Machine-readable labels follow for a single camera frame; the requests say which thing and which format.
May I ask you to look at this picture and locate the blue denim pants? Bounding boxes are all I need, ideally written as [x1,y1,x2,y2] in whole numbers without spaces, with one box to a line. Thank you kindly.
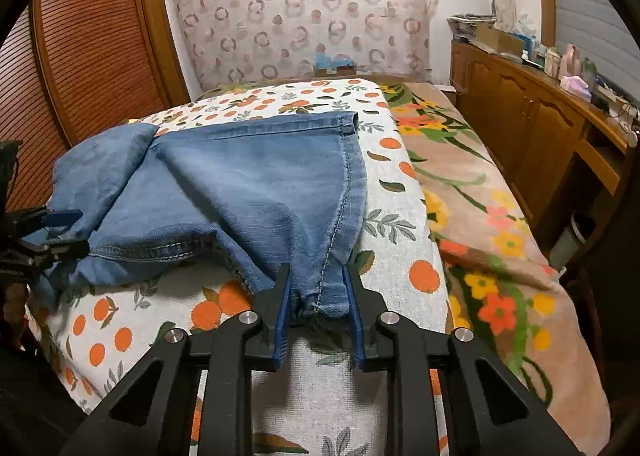
[32,112,367,319]

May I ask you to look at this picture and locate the person's left hand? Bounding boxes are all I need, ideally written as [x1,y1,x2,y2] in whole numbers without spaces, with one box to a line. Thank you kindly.
[1,283,28,324]

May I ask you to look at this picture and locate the floral beige blanket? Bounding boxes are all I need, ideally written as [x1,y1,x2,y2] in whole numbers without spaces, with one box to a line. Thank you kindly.
[381,83,611,455]

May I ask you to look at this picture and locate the orange print bed quilt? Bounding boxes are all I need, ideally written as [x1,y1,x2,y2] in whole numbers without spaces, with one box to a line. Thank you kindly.
[34,78,447,455]

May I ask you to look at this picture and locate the wooden louvered wardrobe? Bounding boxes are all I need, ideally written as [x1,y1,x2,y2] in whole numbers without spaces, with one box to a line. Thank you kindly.
[1,0,190,210]

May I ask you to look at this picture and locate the wooden sideboard cabinet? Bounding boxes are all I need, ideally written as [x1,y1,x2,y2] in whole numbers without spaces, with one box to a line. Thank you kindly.
[450,42,632,254]

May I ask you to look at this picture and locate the circle pattern curtain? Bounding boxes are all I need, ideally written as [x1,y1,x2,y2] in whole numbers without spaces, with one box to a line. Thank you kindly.
[175,0,438,90]

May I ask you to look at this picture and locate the cardboard box on cabinet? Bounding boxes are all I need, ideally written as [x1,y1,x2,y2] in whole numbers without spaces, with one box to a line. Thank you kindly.
[474,25,524,57]

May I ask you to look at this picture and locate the cardboard box blue bag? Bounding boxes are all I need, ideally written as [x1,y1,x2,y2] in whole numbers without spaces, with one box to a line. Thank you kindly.
[314,52,357,77]

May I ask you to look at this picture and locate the grey window blind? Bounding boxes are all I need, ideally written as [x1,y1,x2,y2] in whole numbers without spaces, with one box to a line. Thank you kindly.
[555,0,639,99]

